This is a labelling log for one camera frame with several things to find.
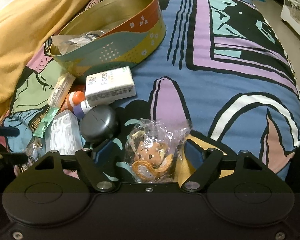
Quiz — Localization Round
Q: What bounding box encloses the white tube purple cap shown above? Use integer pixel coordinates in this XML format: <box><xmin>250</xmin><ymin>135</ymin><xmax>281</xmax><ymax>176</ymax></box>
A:
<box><xmin>73</xmin><ymin>100</ymin><xmax>93</xmax><ymax>119</ymax></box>

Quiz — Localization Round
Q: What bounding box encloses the clear bag with dark item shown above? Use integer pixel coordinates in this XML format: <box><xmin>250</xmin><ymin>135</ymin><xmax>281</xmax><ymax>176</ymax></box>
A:
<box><xmin>52</xmin><ymin>29</ymin><xmax>110</xmax><ymax>55</ymax></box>

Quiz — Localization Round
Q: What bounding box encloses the dark grey round case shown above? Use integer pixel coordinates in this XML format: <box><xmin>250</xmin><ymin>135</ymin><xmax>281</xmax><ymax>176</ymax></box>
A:
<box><xmin>79</xmin><ymin>105</ymin><xmax>117</xmax><ymax>143</ymax></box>

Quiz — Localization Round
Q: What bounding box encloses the green foil sachet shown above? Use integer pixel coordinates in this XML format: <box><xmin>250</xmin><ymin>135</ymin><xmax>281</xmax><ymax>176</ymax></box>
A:
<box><xmin>33</xmin><ymin>107</ymin><xmax>59</xmax><ymax>138</ymax></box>

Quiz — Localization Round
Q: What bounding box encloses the round colourful metal tin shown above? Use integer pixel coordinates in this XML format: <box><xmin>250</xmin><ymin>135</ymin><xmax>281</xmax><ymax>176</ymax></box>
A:
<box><xmin>50</xmin><ymin>0</ymin><xmax>166</xmax><ymax>82</ymax></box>

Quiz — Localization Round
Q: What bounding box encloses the colourful cartoon print blanket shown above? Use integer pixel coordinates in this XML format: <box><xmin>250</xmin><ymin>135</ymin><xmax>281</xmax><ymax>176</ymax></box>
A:
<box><xmin>2</xmin><ymin>0</ymin><xmax>300</xmax><ymax>183</ymax></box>

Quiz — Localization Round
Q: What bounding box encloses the bagged crochet doll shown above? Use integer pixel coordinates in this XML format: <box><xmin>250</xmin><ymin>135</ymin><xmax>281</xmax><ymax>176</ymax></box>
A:
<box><xmin>125</xmin><ymin>119</ymin><xmax>192</xmax><ymax>183</ymax></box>

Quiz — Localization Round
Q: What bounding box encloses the clear box of floss picks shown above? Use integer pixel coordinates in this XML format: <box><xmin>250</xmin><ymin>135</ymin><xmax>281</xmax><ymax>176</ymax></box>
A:
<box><xmin>44</xmin><ymin>110</ymin><xmax>83</xmax><ymax>155</ymax></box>

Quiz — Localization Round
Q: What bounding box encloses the yellow fleece blanket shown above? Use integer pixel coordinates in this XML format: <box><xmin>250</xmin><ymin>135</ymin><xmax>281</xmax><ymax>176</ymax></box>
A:
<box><xmin>0</xmin><ymin>0</ymin><xmax>90</xmax><ymax>118</ymax></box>

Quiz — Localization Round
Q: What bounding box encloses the orange tube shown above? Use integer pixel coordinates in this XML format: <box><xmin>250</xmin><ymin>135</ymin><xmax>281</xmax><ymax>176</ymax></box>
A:
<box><xmin>61</xmin><ymin>91</ymin><xmax>85</xmax><ymax>112</ymax></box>

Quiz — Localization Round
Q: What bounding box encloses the white cardboard box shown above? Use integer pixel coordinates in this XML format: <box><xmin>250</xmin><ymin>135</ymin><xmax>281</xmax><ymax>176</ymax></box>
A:
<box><xmin>85</xmin><ymin>66</ymin><xmax>136</xmax><ymax>106</ymax></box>

